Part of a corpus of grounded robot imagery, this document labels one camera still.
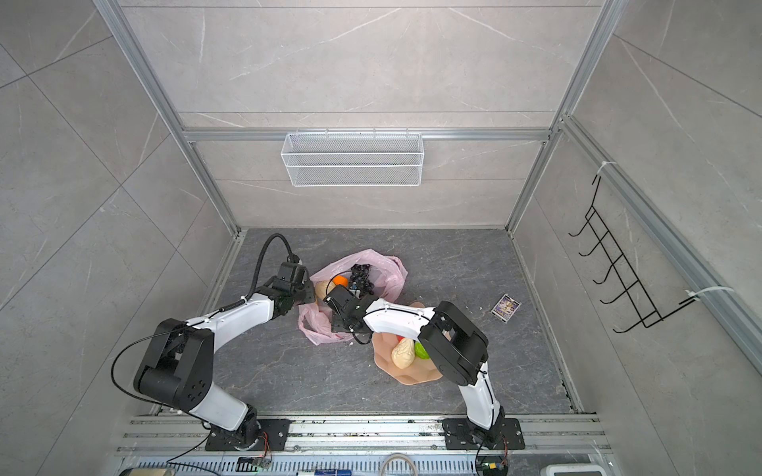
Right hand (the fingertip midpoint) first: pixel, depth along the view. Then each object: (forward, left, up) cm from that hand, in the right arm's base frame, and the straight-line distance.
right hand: (342, 321), depth 91 cm
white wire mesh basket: (+47, -3, +27) cm, 55 cm away
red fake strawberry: (-17, -17, +27) cm, 36 cm away
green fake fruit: (-11, -23, +3) cm, 26 cm away
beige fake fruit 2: (+9, +7, +5) cm, 13 cm away
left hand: (+11, +12, +6) cm, 17 cm away
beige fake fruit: (-13, -18, +4) cm, 23 cm away
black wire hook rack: (-9, -69, +28) cm, 75 cm away
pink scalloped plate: (-15, -24, 0) cm, 28 cm away
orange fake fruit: (+14, +1, +3) cm, 14 cm away
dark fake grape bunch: (+15, -5, +1) cm, 16 cm away
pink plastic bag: (+14, -15, +5) cm, 21 cm away
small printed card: (+4, -53, -2) cm, 53 cm away
